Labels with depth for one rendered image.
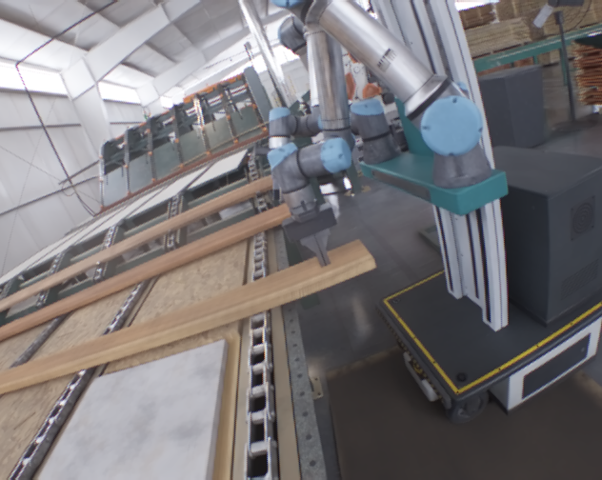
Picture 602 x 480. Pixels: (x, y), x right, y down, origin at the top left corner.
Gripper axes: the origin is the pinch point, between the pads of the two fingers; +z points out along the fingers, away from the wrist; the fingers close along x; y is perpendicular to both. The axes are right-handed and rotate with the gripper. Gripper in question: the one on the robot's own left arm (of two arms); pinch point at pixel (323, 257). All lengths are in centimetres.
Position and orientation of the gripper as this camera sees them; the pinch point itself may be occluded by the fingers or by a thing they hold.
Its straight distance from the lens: 88.4
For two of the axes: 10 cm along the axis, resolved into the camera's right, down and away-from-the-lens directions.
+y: -0.6, -3.5, 9.4
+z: 3.7, 8.6, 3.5
